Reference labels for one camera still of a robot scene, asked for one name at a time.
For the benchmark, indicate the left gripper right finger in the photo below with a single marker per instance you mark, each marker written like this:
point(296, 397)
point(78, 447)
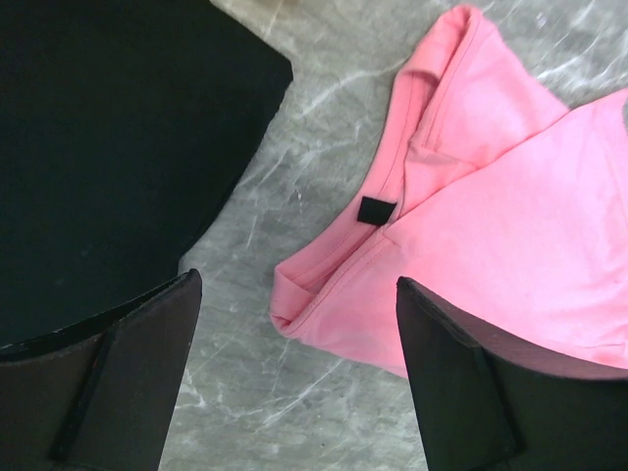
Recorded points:
point(486, 399)

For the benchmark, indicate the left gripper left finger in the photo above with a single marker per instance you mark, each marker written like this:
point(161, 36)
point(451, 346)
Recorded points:
point(100, 393)

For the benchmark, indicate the pink t shirt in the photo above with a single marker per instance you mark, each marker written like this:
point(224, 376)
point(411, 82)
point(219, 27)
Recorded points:
point(489, 192)

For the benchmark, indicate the folded black t shirt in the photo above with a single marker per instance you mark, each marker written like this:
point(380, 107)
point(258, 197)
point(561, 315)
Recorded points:
point(125, 127)

